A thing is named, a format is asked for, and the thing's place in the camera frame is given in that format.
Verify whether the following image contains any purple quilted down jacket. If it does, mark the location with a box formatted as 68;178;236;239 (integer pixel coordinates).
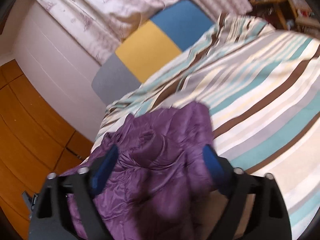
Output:
84;102;214;239

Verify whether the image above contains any orange wooden wardrobe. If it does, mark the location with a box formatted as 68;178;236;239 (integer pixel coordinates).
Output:
1;60;93;239

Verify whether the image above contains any striped bed duvet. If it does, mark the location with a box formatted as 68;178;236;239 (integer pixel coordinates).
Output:
93;14;319;239

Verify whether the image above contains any wooden wicker chair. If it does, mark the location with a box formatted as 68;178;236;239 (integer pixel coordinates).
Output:
288;0;319;38

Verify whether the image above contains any patterned white pink curtain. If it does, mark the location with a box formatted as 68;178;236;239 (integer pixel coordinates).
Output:
36;0;252;64

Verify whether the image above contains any grey yellow blue headboard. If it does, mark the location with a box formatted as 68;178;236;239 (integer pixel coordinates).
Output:
92;0;214;105

